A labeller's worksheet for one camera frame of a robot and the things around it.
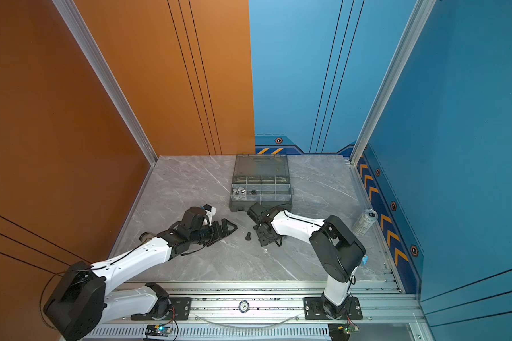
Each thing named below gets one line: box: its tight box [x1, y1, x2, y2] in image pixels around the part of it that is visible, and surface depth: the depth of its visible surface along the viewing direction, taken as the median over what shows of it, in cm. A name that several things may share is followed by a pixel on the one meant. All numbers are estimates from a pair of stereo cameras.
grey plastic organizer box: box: [228, 154, 293, 213], surface depth 108 cm
